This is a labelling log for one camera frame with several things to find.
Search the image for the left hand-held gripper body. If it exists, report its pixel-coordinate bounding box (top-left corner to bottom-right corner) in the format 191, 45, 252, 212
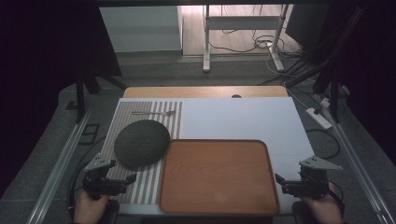
82, 153, 126, 201

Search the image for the aluminium floor rail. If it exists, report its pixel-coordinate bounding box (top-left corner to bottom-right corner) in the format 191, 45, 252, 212
317, 99, 396, 224
26, 108, 94, 224

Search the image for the black looped floor cable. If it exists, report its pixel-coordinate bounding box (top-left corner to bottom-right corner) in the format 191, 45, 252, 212
305, 128, 341, 161

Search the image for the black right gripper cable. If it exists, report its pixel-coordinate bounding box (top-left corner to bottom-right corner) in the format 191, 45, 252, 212
327, 179, 346, 217

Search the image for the black metal stand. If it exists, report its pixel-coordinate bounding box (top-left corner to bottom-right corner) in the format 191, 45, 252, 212
74, 59, 127, 123
284, 6, 365, 124

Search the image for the black flat frame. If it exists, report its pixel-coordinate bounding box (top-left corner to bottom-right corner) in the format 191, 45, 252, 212
78, 123, 101, 146

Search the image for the white desk frame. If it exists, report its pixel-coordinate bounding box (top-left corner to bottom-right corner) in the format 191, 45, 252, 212
202, 4, 290, 74

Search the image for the person's right hand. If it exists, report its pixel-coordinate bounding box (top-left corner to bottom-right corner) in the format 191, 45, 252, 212
300, 183, 346, 224

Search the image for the brown wooden tray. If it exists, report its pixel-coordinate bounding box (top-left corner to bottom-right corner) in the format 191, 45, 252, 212
159, 139, 280, 216

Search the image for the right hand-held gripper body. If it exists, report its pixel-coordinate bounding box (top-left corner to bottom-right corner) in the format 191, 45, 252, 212
298, 155, 344, 200

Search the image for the silver fork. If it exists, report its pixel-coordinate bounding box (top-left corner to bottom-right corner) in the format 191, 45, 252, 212
131, 109, 177, 118

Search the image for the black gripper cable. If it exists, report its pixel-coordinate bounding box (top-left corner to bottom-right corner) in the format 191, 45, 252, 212
66, 136, 106, 218
327, 179, 346, 217

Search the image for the white table cover sheet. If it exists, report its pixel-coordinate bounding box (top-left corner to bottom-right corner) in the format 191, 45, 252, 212
100, 97, 316, 217

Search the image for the white power strip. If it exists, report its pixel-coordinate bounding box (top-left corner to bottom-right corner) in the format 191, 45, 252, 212
304, 106, 333, 131

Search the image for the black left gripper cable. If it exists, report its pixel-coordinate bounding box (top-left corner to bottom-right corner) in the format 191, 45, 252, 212
66, 136, 106, 218

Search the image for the dark round plate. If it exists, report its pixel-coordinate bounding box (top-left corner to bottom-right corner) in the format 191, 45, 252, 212
113, 119, 172, 169

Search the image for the person's left hand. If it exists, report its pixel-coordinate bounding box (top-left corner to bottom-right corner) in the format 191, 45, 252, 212
73, 189, 110, 224

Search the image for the tangle of floor cables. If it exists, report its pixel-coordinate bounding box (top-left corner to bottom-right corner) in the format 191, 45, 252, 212
208, 4, 309, 78

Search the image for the grey striped placemat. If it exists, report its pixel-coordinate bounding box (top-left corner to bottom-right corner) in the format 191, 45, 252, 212
99, 101, 184, 205

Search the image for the white cabinet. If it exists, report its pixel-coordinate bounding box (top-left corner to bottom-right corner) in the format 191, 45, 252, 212
99, 6, 184, 54

